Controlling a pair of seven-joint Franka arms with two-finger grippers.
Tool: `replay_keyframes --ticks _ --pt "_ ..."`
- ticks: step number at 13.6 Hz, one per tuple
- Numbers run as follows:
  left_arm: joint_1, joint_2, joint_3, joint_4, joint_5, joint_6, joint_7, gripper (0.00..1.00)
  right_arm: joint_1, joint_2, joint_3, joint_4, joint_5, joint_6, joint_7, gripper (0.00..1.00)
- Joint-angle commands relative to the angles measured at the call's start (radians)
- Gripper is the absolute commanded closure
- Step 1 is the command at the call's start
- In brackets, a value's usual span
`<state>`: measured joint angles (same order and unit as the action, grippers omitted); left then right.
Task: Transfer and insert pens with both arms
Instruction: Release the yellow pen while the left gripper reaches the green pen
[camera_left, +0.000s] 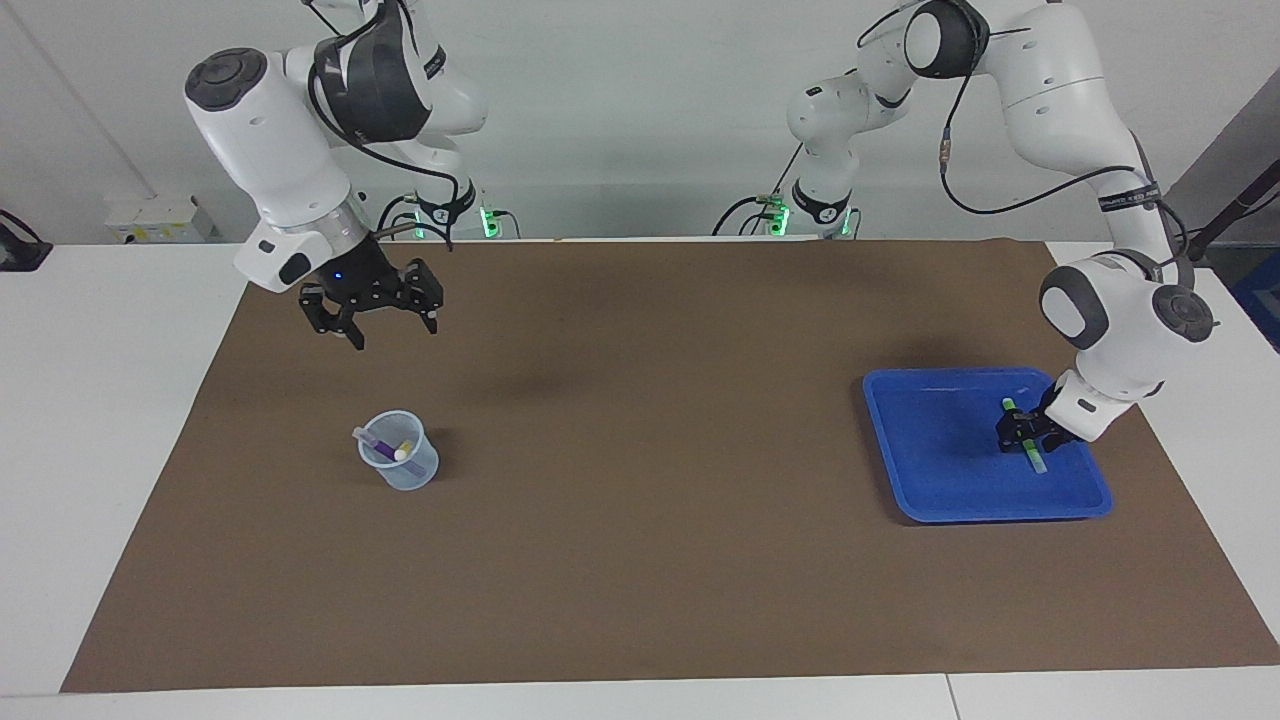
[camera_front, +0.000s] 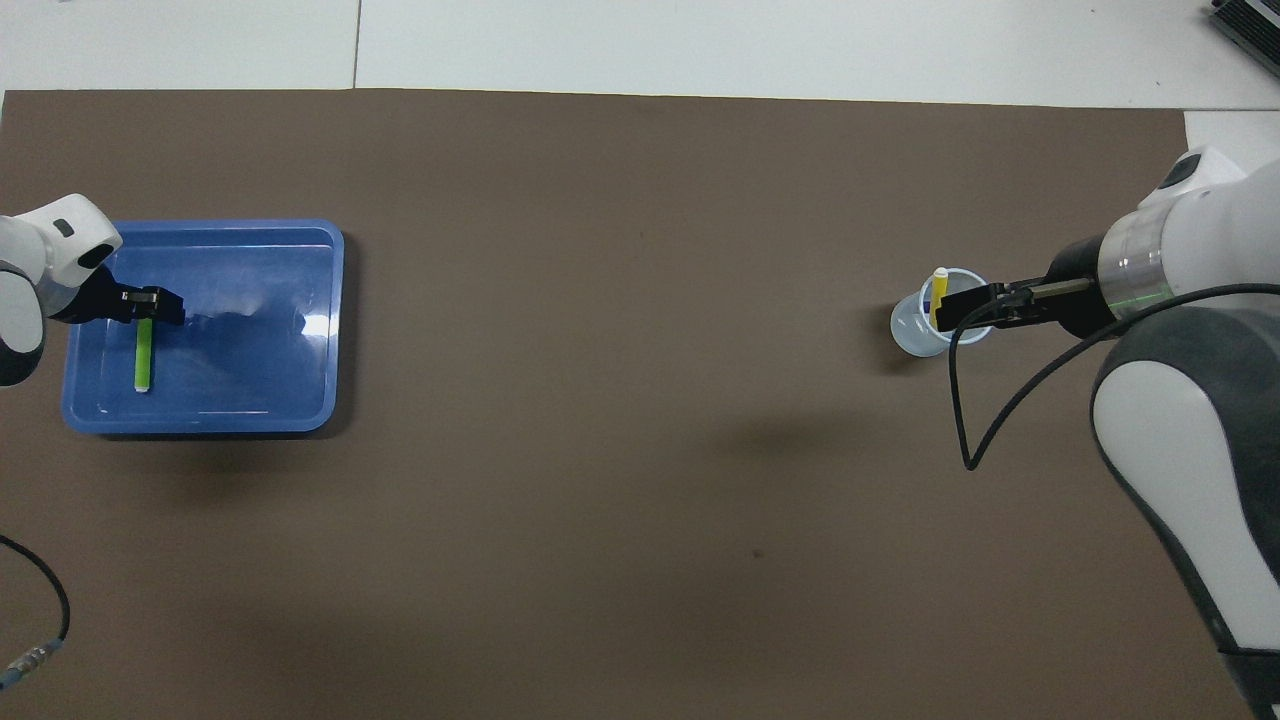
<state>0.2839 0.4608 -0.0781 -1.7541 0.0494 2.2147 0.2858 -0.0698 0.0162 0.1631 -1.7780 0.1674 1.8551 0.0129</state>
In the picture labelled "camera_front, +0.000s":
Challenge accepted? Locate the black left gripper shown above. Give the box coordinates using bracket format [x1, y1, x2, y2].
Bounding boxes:
[48, 268, 187, 327]

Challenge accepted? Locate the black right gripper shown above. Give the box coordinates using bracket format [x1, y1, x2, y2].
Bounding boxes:
[934, 235, 1117, 341]

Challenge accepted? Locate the translucent plastic cup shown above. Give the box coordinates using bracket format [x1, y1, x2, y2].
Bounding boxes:
[890, 267, 997, 359]

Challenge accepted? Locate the blue plastic tray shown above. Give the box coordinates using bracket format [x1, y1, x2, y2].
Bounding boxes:
[61, 219, 346, 438]

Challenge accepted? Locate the dark ribbed device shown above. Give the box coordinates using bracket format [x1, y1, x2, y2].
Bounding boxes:
[1207, 0, 1280, 53]

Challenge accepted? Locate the brown table mat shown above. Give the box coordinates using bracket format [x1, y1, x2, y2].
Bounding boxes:
[0, 88, 1239, 720]

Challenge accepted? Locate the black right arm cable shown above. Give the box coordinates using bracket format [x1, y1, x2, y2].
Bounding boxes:
[947, 280, 1280, 472]

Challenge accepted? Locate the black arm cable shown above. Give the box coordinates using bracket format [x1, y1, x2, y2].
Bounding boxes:
[0, 533, 72, 693]
[947, 280, 1280, 472]

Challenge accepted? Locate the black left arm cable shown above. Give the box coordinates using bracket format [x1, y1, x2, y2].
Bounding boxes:
[0, 533, 72, 693]

